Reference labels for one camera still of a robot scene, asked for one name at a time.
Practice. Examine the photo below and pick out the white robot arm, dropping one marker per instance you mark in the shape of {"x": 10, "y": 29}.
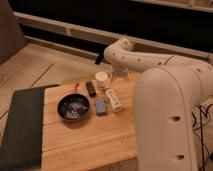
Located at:
{"x": 168, "y": 88}

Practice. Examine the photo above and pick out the blue sponge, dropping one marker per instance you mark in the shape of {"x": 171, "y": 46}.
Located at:
{"x": 101, "y": 108}

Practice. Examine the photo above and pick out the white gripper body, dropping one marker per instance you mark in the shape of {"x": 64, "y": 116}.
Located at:
{"x": 119, "y": 71}

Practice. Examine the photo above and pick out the wooden shelf rail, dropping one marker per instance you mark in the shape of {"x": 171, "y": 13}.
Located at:
{"x": 96, "y": 35}

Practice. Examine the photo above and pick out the dark grey mat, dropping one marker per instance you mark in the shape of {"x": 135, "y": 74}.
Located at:
{"x": 22, "y": 138}

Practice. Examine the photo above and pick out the white plastic bottle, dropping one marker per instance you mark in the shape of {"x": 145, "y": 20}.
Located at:
{"x": 113, "y": 99}

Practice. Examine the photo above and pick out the white paper cup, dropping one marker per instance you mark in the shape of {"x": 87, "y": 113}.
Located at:
{"x": 101, "y": 79}

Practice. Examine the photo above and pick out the wooden cutting board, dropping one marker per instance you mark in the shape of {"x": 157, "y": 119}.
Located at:
{"x": 96, "y": 143}

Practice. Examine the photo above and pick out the black remote control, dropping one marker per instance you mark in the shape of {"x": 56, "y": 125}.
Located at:
{"x": 90, "y": 89}

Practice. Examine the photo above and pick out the black frying pan red handle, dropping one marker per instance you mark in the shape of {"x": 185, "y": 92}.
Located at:
{"x": 74, "y": 106}

